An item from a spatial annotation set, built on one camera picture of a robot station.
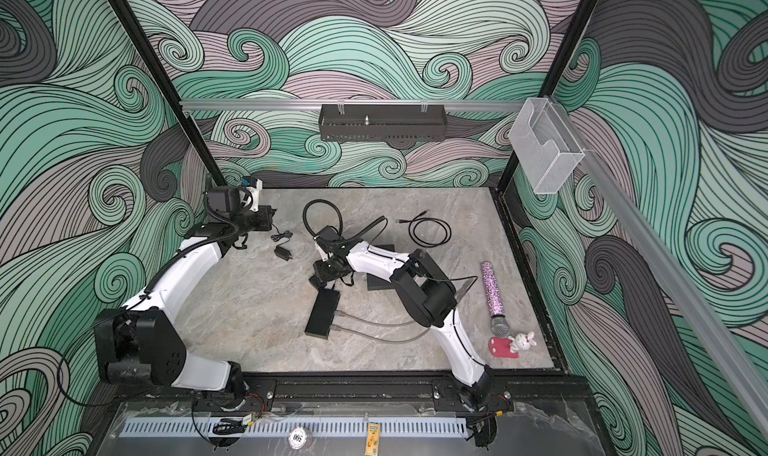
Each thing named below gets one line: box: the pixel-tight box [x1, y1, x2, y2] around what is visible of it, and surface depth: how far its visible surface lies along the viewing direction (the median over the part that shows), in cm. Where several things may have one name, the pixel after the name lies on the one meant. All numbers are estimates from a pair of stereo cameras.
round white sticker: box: [288, 427, 307, 450], surface depth 64 cm
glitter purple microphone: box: [480, 261, 510, 338], surface depth 87 cm
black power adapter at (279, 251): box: [270, 230, 293, 261], surface depth 100 cm
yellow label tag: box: [365, 423, 380, 456], surface depth 68 cm
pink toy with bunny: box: [488, 331, 537, 359], surface depth 81 cm
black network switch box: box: [304, 288, 340, 339], surface depth 88 cm
